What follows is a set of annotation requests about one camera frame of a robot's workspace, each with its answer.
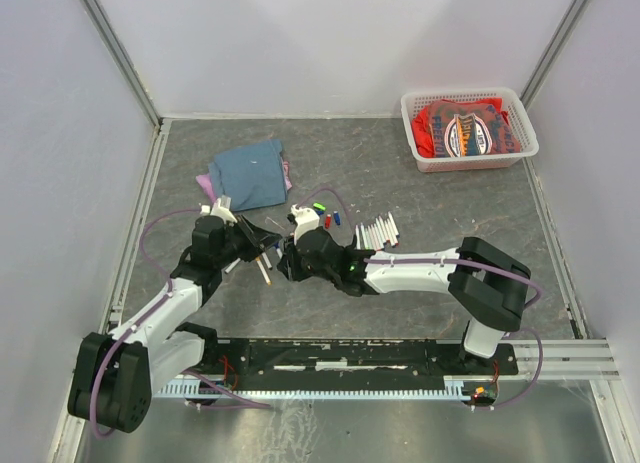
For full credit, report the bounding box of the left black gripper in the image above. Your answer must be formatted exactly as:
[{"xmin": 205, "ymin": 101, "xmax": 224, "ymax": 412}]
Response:
[{"xmin": 215, "ymin": 214, "xmax": 282, "ymax": 268}]

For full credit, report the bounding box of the blue cloth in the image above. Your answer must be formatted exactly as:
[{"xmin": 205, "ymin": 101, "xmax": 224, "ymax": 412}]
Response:
[{"xmin": 208, "ymin": 139, "xmax": 288, "ymax": 212}]

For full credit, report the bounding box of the pink cloth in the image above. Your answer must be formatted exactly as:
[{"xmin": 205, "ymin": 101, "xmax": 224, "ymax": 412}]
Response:
[{"xmin": 196, "ymin": 157, "xmax": 291, "ymax": 211}]

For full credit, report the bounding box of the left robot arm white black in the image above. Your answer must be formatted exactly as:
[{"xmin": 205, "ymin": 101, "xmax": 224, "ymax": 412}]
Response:
[{"xmin": 67, "ymin": 212, "xmax": 281, "ymax": 439}]

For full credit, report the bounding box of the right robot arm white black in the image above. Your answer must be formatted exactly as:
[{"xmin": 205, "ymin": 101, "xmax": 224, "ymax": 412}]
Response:
[{"xmin": 277, "ymin": 228, "xmax": 540, "ymax": 374}]

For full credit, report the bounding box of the yellow cap marker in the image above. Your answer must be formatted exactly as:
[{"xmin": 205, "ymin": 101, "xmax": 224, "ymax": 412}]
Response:
[{"xmin": 256, "ymin": 257, "xmax": 272, "ymax": 286}]

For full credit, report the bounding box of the tilted blue cap marker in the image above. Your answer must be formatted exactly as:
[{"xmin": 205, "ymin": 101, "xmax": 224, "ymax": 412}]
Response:
[{"xmin": 224, "ymin": 258, "xmax": 241, "ymax": 274}]

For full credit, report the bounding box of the white plastic basket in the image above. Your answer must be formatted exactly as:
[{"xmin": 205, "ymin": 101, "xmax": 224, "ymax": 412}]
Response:
[{"xmin": 400, "ymin": 87, "xmax": 539, "ymax": 173}]

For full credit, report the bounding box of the red printed cloth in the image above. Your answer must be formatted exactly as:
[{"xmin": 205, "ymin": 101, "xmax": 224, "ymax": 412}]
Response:
[{"xmin": 411, "ymin": 98, "xmax": 522, "ymax": 158}]

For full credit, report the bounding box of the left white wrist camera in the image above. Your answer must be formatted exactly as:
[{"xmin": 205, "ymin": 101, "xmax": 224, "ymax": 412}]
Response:
[{"xmin": 200, "ymin": 195, "xmax": 237, "ymax": 224}]

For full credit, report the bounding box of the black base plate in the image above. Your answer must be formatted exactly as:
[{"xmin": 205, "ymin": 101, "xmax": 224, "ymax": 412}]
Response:
[{"xmin": 196, "ymin": 338, "xmax": 518, "ymax": 377}]

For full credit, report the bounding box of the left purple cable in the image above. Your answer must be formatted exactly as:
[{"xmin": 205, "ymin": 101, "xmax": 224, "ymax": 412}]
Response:
[{"xmin": 89, "ymin": 208, "xmax": 274, "ymax": 440}]

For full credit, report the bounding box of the purple cable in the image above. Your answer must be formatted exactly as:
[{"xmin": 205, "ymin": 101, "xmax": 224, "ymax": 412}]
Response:
[
  {"xmin": 89, "ymin": 208, "xmax": 274, "ymax": 440},
  {"xmin": 294, "ymin": 185, "xmax": 546, "ymax": 412}
]

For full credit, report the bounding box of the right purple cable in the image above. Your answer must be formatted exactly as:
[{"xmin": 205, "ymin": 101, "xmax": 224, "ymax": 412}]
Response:
[{"xmin": 294, "ymin": 185, "xmax": 546, "ymax": 412}]

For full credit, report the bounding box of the aluminium rail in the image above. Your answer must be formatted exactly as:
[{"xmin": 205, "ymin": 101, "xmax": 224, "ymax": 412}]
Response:
[{"xmin": 512, "ymin": 339, "xmax": 620, "ymax": 381}]

